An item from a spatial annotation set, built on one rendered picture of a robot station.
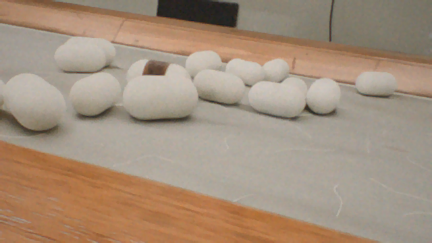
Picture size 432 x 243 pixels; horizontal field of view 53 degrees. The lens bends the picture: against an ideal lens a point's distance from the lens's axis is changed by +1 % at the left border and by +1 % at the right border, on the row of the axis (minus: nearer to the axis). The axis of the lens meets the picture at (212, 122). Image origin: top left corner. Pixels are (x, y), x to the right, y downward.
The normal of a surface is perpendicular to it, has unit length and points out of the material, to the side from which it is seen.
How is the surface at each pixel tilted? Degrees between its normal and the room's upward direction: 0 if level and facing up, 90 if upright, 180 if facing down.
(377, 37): 90
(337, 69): 45
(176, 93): 66
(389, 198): 0
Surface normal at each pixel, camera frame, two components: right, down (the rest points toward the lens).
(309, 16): -0.26, 0.26
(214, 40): -0.15, -0.50
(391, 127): 0.11, -0.95
